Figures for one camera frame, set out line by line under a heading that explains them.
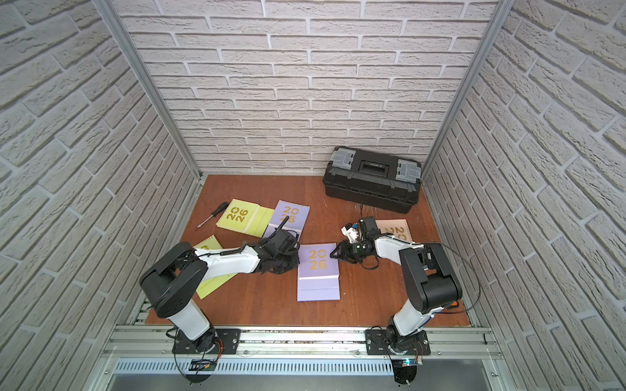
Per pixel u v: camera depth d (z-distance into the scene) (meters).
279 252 0.73
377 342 0.73
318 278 0.86
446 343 0.75
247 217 1.02
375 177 0.98
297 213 1.05
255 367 0.77
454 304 0.48
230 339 0.74
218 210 1.04
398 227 1.00
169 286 0.46
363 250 0.78
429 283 0.47
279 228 0.74
